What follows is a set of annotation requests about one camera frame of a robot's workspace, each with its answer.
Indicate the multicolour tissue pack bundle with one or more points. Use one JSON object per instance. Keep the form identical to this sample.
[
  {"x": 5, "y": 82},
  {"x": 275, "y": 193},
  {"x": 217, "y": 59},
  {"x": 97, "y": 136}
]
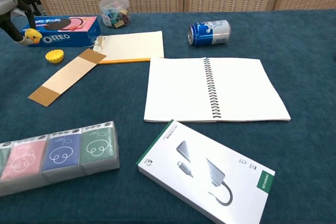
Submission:
[{"x": 57, "y": 155}]

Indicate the clear jar of binder clips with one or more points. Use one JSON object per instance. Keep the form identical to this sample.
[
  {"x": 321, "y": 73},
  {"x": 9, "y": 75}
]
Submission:
[{"x": 115, "y": 12}]

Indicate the beige and brown paper bookmark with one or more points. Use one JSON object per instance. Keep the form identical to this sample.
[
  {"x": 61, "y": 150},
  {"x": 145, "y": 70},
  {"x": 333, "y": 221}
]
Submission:
[{"x": 67, "y": 77}]

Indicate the cream notepad with orange edge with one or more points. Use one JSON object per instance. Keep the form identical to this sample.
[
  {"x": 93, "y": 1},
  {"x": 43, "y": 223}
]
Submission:
[{"x": 134, "y": 47}]

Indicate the blue and white drink can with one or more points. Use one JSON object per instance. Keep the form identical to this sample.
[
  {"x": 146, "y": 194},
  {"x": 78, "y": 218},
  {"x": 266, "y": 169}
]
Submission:
[{"x": 210, "y": 32}]

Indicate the dark blue table mat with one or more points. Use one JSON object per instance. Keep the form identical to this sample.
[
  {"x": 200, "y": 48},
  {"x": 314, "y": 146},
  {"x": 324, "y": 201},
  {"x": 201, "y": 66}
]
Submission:
[{"x": 288, "y": 77}]

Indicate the white Ugreen adapter box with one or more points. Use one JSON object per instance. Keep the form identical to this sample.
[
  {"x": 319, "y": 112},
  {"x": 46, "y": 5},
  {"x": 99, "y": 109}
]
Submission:
[{"x": 207, "y": 171}]

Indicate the open spiral notebook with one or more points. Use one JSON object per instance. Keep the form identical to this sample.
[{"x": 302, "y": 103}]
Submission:
[{"x": 215, "y": 90}]

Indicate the yellow round cap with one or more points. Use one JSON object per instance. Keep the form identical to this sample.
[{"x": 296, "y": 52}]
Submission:
[{"x": 54, "y": 55}]

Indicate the blue Oreo cookie box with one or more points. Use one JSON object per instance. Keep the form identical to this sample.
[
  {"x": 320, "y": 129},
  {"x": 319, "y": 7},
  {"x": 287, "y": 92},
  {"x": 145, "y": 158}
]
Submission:
[{"x": 65, "y": 31}]

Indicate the small yellow toy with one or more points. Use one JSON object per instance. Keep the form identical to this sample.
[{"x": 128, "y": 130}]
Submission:
[{"x": 32, "y": 35}]

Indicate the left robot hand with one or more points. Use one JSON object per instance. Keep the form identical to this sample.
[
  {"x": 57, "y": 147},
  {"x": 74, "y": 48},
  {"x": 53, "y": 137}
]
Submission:
[{"x": 11, "y": 22}]

